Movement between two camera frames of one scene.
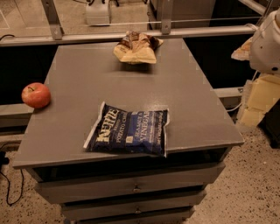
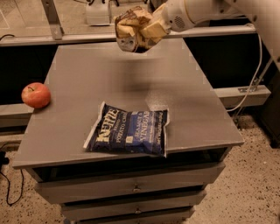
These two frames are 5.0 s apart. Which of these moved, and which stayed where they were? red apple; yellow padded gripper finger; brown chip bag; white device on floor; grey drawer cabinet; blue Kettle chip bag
Moved: brown chip bag; yellow padded gripper finger
Stayed: red apple; blue Kettle chip bag; grey drawer cabinet; white device on floor
